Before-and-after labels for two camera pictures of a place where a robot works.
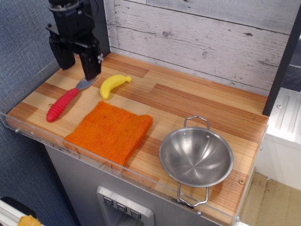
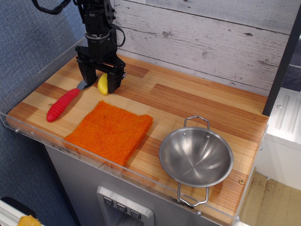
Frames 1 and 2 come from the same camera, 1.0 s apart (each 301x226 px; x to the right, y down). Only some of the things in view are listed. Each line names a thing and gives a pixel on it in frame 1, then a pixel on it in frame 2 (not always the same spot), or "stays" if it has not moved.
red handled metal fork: x=59 y=106 stays
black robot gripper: x=75 y=27 to x=101 y=52
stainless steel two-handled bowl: x=196 y=157 stays
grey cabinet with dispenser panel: x=99 y=195 stays
